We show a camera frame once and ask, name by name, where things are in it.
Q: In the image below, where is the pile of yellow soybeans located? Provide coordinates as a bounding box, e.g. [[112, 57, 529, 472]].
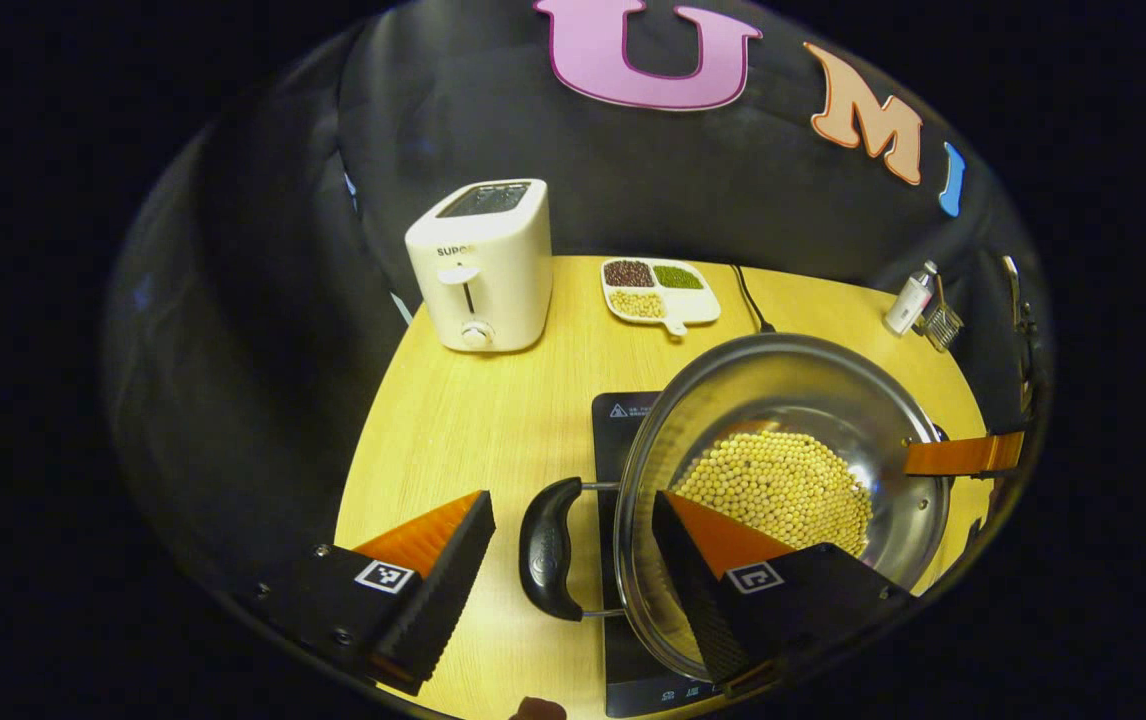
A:
[[671, 430, 874, 559]]

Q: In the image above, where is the white divided bean dish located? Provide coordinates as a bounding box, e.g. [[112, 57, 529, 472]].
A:
[[600, 258, 722, 337]]

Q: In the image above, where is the small clear glass holder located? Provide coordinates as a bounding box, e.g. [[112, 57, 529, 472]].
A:
[[921, 300, 966, 353]]

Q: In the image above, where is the white toaster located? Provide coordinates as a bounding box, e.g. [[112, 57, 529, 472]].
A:
[[404, 179, 554, 354]]

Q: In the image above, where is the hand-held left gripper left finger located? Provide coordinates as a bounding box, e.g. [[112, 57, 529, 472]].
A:
[[253, 490, 497, 698]]

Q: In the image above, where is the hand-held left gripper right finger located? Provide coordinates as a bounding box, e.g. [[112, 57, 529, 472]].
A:
[[651, 490, 914, 699]]

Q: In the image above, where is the black induction cooktop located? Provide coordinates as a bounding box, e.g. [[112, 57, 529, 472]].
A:
[[590, 391, 734, 719]]

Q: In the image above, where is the white plastic bottle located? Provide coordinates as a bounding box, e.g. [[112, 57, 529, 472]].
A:
[[883, 261, 940, 337]]

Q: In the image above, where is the steel pot with black handles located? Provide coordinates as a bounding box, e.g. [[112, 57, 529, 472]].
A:
[[518, 333, 954, 684]]

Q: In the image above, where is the black power cable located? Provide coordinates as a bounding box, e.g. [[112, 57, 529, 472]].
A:
[[730, 264, 777, 334]]

